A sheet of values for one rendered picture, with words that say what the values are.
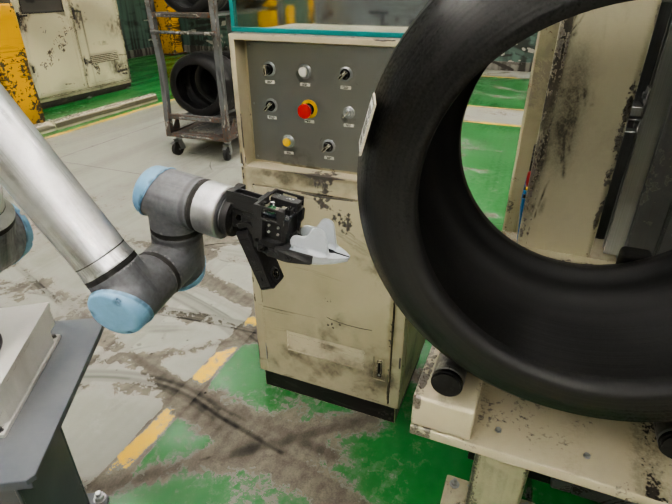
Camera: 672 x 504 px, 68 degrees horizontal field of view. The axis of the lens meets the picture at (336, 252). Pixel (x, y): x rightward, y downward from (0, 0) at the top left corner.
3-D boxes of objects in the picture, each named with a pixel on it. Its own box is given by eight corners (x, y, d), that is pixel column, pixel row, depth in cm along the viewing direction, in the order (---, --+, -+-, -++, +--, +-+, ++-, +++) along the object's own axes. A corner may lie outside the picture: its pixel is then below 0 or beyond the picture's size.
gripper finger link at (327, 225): (352, 232, 74) (297, 215, 77) (347, 265, 77) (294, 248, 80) (360, 223, 77) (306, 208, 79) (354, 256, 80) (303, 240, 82)
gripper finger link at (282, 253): (308, 261, 74) (256, 244, 76) (307, 269, 75) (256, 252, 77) (321, 247, 78) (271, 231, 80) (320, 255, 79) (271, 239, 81)
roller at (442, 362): (464, 264, 98) (482, 252, 95) (480, 280, 98) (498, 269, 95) (423, 380, 69) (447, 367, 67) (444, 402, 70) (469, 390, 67)
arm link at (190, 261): (138, 292, 90) (128, 235, 83) (173, 259, 99) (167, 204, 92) (184, 305, 88) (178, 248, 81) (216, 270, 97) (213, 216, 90)
